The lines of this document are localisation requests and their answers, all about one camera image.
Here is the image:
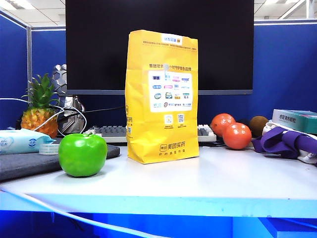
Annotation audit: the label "wet wipes pack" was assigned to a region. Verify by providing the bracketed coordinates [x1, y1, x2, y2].
[0, 128, 56, 156]

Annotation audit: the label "green apple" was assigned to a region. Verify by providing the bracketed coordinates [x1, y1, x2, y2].
[58, 132, 108, 178]

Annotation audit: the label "black cable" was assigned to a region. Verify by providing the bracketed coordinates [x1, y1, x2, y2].
[56, 106, 125, 122]

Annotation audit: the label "white cable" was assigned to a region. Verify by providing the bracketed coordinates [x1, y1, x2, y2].
[0, 187, 171, 238]
[0, 98, 88, 138]

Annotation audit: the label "purple cloth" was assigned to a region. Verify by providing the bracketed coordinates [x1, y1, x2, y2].
[252, 126, 317, 160]

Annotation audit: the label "orange tomato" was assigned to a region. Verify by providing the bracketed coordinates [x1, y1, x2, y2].
[210, 113, 236, 138]
[222, 122, 253, 150]

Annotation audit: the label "grey white keyboard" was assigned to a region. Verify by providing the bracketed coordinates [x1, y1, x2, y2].
[83, 123, 217, 144]

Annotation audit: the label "pineapple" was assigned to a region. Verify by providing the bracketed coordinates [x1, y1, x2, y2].
[20, 73, 60, 139]

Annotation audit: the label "clear tape roll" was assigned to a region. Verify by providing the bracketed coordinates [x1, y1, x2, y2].
[39, 143, 60, 156]

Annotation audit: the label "black computer monitor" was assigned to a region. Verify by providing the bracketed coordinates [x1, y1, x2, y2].
[65, 0, 255, 96]

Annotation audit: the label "dark grey desk mat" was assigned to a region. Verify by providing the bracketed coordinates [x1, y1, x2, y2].
[0, 137, 121, 183]

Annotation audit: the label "yellow paper bag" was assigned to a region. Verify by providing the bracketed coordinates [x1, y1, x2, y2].
[124, 29, 200, 165]

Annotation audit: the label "silver robot figurine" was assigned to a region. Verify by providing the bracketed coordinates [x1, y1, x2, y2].
[51, 63, 86, 136]

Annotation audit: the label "teal medicine box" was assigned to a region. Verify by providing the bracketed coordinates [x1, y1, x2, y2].
[271, 109, 317, 134]

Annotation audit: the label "brown kiwi fruit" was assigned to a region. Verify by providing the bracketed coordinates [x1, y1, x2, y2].
[249, 115, 269, 138]

